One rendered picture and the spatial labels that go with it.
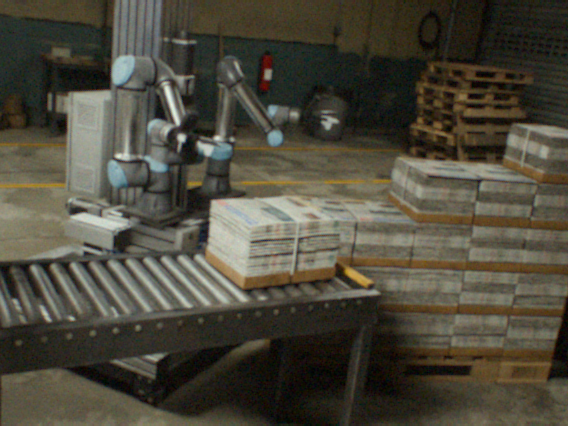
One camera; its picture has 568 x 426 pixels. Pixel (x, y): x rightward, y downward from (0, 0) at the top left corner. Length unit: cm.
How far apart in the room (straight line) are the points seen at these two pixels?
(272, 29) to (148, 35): 723
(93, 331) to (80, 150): 152
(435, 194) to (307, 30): 748
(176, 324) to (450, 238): 170
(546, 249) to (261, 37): 720
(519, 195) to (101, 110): 199
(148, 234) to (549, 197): 190
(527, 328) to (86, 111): 241
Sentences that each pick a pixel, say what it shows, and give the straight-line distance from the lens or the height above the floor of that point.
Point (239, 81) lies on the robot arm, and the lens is 338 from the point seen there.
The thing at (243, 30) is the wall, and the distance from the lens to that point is 1016.
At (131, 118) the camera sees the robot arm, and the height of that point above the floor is 122.
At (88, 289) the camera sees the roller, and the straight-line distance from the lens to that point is 231.
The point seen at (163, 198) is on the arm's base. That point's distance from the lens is 305.
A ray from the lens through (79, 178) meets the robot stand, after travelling 347.
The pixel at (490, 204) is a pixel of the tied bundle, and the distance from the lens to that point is 349.
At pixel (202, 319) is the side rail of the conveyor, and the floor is 78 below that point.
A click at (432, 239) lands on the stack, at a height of 75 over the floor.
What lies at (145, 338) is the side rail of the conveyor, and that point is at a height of 74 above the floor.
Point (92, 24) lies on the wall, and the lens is 945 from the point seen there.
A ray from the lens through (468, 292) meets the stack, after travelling 361.
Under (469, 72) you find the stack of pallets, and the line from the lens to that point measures 956.
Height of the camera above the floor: 169
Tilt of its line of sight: 15 degrees down
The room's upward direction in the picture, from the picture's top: 7 degrees clockwise
